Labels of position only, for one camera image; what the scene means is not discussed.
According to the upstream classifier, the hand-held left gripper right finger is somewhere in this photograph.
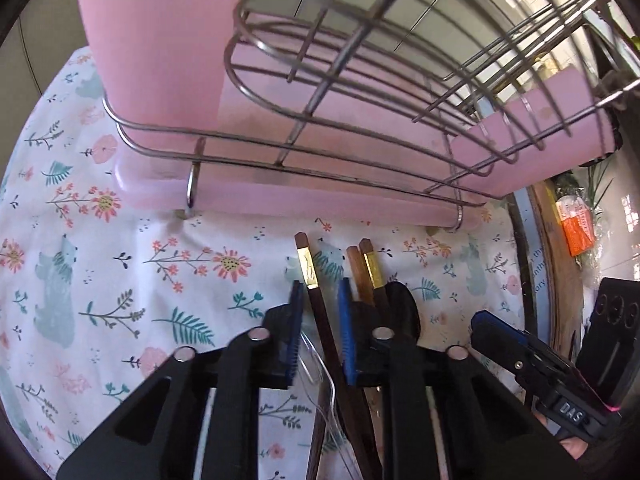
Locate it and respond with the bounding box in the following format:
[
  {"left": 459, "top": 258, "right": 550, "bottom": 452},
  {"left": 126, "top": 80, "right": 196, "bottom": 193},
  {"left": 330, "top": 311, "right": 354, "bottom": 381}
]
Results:
[{"left": 337, "top": 277, "right": 583, "bottom": 480}]

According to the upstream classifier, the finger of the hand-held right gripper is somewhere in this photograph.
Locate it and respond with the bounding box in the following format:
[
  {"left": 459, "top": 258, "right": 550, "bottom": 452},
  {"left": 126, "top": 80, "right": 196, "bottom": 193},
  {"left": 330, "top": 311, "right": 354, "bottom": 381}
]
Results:
[{"left": 470, "top": 310, "right": 556, "bottom": 396}]

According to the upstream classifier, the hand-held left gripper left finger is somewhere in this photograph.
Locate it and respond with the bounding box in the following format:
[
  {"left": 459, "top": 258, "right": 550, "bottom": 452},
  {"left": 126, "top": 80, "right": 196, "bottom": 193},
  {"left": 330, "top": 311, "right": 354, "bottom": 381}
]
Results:
[{"left": 56, "top": 280, "right": 306, "bottom": 480}]

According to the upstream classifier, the clear plastic utensil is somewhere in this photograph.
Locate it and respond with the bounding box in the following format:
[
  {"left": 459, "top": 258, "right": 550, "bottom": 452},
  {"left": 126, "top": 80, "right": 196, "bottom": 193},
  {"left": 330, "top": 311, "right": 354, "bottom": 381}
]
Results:
[{"left": 297, "top": 330, "right": 361, "bottom": 480}]

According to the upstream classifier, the black spoon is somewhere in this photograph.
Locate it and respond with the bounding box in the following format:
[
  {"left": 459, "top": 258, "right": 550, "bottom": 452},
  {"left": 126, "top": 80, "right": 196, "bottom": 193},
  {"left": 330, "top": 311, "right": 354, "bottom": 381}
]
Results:
[{"left": 385, "top": 281, "right": 423, "bottom": 347}]

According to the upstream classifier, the metal wire dish rack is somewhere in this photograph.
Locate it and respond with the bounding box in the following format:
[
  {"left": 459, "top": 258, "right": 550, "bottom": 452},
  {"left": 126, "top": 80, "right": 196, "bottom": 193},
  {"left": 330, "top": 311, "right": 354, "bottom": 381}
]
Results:
[{"left": 102, "top": 0, "right": 632, "bottom": 233}]

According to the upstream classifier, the pink utensil cup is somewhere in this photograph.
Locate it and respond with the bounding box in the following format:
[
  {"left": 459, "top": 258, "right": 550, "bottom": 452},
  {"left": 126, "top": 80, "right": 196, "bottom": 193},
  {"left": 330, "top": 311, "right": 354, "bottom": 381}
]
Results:
[{"left": 74, "top": 0, "right": 251, "bottom": 133}]

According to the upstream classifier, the round blue-rimmed wooden tray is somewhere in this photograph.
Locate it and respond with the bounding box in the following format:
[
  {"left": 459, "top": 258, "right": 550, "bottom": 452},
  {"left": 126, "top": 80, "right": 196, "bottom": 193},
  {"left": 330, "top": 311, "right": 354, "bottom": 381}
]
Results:
[{"left": 507, "top": 180, "right": 586, "bottom": 361}]

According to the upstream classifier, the orange packet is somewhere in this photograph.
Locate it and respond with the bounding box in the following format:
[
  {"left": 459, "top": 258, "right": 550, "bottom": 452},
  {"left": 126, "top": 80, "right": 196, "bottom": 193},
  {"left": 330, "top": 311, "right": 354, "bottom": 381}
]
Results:
[{"left": 555, "top": 195, "right": 598, "bottom": 258}]

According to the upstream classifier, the pink drain tray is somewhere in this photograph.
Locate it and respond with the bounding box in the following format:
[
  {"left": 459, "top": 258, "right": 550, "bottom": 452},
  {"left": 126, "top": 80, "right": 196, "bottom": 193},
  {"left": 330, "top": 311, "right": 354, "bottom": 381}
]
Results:
[{"left": 114, "top": 42, "right": 621, "bottom": 233}]

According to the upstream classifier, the green plant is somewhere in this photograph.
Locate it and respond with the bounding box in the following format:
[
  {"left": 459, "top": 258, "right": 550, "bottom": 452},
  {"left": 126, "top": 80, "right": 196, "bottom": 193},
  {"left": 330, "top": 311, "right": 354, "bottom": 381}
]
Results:
[{"left": 562, "top": 160, "right": 616, "bottom": 221}]

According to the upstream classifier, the floral printed cloth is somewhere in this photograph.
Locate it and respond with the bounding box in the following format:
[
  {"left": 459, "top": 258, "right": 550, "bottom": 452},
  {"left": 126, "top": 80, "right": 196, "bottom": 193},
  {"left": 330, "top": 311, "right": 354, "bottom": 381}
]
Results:
[{"left": 0, "top": 47, "right": 531, "bottom": 480}]

